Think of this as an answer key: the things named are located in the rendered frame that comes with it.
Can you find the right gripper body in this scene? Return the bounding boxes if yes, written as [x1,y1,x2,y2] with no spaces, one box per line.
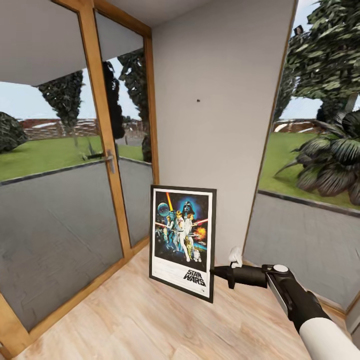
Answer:
[227,262,255,290]

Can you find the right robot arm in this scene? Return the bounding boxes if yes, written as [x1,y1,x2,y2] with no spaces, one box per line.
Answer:
[209,246,360,360]

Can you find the poster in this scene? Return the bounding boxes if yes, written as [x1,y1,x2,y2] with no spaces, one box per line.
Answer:
[149,184,217,304]

